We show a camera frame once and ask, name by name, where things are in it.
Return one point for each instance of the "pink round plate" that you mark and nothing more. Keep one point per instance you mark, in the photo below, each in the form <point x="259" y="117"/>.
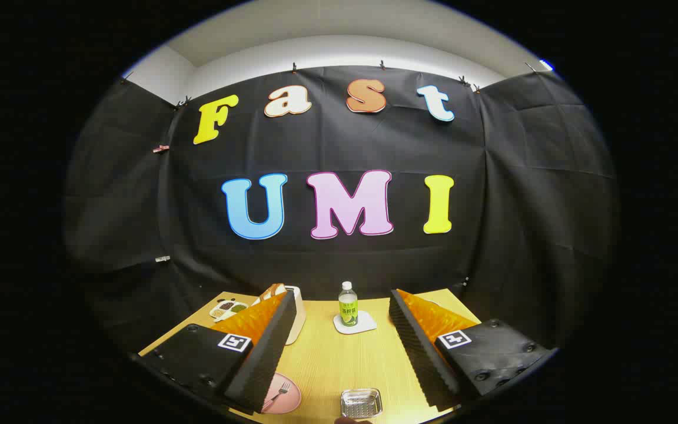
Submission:
<point x="289" y="401"/>

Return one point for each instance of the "pink clip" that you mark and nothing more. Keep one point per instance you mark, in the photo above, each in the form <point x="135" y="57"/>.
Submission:
<point x="160" y="148"/>

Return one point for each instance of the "white square coaster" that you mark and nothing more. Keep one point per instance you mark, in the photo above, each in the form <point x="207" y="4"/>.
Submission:
<point x="365" y="324"/>

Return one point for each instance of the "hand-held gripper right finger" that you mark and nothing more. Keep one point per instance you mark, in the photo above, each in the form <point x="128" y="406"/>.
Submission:
<point x="421" y="353"/>

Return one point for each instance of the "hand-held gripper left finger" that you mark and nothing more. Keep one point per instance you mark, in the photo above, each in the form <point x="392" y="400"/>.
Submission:
<point x="265" y="359"/>

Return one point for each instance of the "cream toaster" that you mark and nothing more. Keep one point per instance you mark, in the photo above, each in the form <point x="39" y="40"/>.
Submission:
<point x="296" y="318"/>

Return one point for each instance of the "panda shaped food plate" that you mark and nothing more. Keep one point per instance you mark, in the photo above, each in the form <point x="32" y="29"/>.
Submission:
<point x="227" y="310"/>

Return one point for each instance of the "perforated metal basket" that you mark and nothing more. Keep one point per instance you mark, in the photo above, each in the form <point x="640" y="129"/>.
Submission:
<point x="361" y="403"/>

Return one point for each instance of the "green label drink bottle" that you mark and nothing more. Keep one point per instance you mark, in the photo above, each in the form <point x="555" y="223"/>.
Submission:
<point x="348" y="312"/>

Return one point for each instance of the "brown toast slice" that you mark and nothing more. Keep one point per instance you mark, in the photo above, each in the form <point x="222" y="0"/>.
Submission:
<point x="275" y="288"/>

